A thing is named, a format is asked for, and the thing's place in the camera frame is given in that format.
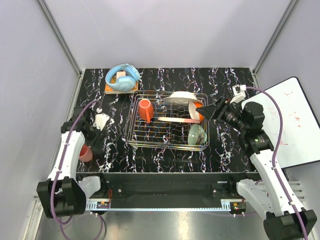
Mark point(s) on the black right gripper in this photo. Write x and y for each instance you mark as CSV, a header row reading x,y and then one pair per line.
x,y
209,112

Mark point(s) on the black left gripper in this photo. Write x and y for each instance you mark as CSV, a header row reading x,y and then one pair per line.
x,y
95,143

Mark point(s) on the orange and white bowl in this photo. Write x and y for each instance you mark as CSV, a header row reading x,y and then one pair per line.
x,y
192,111

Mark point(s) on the pink plastic cup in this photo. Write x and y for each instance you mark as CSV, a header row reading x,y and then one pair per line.
x,y
86,154

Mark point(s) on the green ceramic bowl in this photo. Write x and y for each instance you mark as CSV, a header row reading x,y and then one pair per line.
x,y
197,135

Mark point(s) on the white paper plate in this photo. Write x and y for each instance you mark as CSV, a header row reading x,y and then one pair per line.
x,y
181,98

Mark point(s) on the pink and cream plate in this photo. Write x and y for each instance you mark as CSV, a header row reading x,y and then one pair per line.
x,y
178,120

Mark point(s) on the wire dish rack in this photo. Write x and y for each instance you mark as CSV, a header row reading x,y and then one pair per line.
x,y
158,133

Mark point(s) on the orange ceramic mug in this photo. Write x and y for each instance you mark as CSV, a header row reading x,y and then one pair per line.
x,y
145,110

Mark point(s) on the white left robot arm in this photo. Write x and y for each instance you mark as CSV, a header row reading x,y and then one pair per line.
x,y
82,137

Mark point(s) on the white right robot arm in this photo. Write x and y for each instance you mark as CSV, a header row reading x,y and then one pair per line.
x,y
284,216

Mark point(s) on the wooden board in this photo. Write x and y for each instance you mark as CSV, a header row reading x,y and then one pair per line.
x,y
109,91

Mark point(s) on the blue headphones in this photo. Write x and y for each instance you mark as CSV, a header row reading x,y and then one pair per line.
x,y
124,83

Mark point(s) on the small pink box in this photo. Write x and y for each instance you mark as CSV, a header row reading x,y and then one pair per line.
x,y
120,74

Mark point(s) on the white whiteboard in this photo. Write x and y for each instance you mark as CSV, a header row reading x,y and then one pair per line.
x,y
300,139

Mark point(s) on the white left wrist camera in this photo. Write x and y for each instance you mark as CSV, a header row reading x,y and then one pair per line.
x,y
100,121

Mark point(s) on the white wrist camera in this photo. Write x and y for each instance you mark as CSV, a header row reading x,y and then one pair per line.
x,y
100,121
239,93

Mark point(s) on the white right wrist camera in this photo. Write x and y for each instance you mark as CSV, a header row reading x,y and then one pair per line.
x,y
239,93

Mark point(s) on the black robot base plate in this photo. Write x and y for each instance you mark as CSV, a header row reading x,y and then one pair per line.
x,y
173,191

